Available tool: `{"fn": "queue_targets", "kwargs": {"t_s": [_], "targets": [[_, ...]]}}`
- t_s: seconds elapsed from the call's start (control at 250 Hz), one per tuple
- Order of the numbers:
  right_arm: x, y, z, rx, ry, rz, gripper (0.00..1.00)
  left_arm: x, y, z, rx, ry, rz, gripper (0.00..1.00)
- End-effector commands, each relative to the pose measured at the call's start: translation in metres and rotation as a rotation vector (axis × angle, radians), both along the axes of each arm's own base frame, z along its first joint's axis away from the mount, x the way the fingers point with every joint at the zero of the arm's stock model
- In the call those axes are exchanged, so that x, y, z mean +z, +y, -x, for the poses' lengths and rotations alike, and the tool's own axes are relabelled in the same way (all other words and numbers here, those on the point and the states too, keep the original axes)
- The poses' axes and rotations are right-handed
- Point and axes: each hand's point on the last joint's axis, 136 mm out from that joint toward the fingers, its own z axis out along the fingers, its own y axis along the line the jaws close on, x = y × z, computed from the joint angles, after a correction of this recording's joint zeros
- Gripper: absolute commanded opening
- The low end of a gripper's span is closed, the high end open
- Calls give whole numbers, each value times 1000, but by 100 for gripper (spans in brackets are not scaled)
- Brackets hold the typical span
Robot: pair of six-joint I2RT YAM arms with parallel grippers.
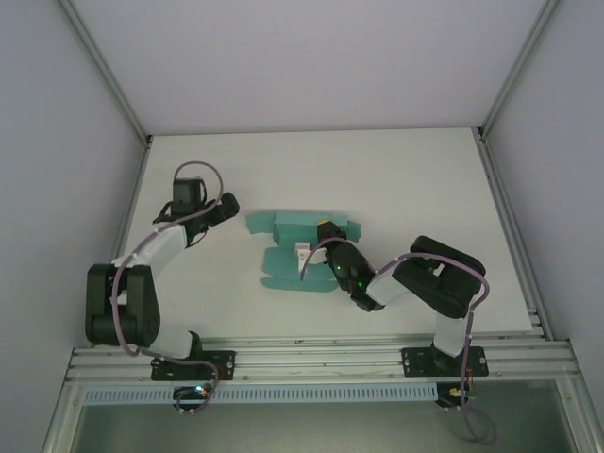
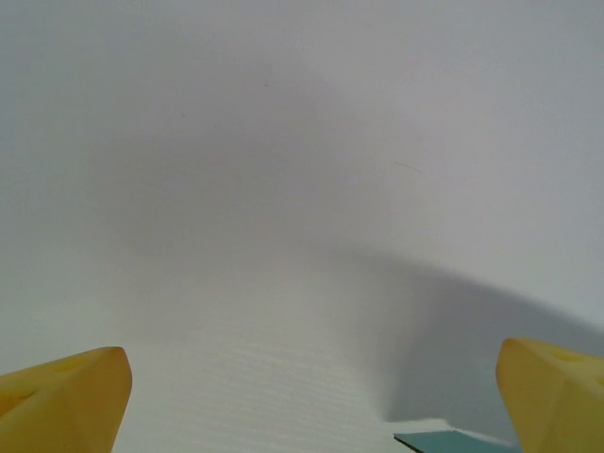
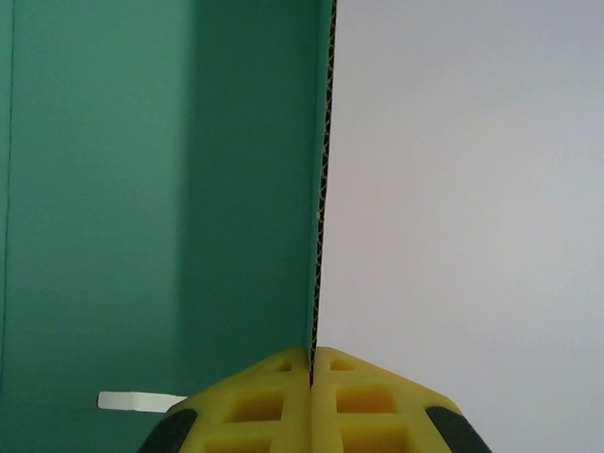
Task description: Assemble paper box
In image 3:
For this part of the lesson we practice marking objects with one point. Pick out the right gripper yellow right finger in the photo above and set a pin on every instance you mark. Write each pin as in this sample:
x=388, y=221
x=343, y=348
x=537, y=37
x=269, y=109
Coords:
x=368, y=410

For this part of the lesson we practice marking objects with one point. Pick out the green paper box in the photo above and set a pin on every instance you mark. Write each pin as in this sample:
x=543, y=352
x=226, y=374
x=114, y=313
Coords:
x=141, y=189

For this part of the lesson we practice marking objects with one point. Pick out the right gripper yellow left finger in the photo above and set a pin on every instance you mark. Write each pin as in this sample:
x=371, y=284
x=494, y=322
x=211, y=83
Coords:
x=255, y=410

